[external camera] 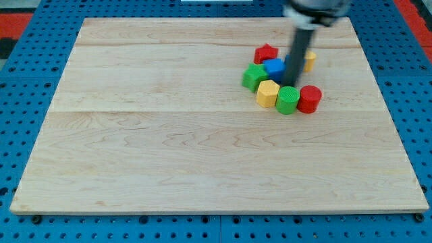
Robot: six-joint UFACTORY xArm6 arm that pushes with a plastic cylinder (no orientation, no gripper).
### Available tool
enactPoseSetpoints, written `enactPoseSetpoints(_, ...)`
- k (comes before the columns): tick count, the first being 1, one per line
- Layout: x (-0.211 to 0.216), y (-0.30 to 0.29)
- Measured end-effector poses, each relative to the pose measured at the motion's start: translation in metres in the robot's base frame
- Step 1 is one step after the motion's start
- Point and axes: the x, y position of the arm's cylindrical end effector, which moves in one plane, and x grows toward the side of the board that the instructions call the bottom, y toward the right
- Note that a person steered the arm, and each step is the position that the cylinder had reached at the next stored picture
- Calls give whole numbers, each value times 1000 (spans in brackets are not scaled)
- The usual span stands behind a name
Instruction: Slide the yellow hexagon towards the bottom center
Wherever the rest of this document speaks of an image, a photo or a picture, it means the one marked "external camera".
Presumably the green cylinder block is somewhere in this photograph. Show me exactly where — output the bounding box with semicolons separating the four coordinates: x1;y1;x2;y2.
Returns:
275;86;300;115

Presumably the yellow hexagon block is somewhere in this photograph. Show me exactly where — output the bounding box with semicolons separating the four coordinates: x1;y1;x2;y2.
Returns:
256;80;280;108

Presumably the green star block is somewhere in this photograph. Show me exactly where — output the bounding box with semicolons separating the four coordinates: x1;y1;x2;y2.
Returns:
242;63;269;92

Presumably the red cylinder block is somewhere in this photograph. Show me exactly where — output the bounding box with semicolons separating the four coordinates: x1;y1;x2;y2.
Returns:
297;85;323;113

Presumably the wooden board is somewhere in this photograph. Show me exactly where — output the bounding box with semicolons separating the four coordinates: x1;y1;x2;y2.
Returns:
10;18;429;215

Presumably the yellow cylinder block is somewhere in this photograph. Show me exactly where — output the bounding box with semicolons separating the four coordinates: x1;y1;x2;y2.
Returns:
303;51;317;72

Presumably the red star block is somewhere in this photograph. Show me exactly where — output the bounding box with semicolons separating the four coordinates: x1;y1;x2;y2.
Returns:
253;43;279;64

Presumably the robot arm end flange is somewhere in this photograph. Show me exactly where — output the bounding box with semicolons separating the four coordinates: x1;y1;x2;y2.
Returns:
282;0;352;30

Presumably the blue block behind rod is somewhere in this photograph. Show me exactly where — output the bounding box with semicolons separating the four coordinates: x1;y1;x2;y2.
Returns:
284;54;290;67

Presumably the blue cube block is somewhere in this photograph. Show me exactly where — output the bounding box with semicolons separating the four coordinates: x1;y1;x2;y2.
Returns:
263;58;286;84

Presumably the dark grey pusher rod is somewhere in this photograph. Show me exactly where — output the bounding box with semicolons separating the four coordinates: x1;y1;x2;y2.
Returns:
281;28;315;87

